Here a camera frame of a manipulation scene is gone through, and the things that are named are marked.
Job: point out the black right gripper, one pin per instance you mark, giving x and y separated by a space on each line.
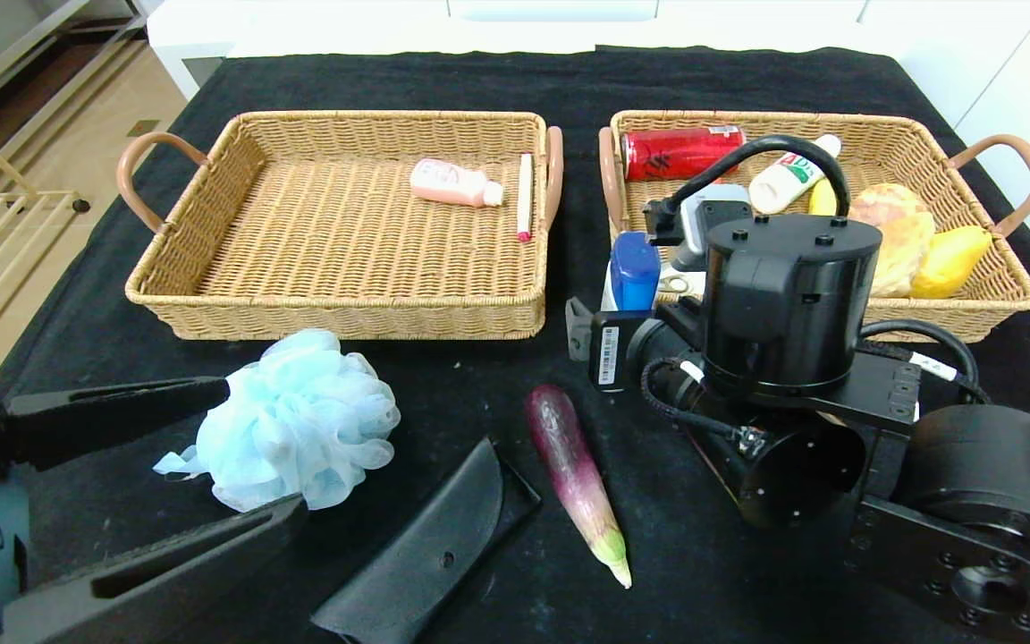
609 351

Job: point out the white bottle with blue cap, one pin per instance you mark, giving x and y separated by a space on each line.
636 268

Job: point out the purple eggplant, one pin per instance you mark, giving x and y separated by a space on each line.
569 465

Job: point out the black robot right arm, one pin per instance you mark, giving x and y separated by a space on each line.
792 304

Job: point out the rectangular wicker basket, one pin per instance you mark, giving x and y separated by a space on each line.
890 148
345 259

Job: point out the silver tin can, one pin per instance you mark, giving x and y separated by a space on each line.
671 284

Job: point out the black tablecloth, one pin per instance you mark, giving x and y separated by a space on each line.
479 394

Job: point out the white pen with red tip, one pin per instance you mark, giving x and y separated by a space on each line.
525 197

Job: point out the light blue bath pouf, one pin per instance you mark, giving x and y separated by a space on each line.
291 429

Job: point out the red drink can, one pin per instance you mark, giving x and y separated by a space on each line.
667 154

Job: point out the small pink bottle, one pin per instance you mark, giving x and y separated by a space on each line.
448 182

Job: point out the white bottle with green label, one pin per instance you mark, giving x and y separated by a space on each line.
779 190

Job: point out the black leather glasses case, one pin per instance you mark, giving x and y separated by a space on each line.
426 555

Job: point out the yellow banana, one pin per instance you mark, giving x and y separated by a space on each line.
823 199

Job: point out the beige wooden rack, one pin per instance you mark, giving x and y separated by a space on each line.
14 200

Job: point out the long bread loaf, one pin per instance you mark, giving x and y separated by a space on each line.
904 259

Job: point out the yellow mango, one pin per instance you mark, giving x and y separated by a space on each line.
949 264

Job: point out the grey and brown shelf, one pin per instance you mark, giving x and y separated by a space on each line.
32 67

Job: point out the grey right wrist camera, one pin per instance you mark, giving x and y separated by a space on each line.
712 215

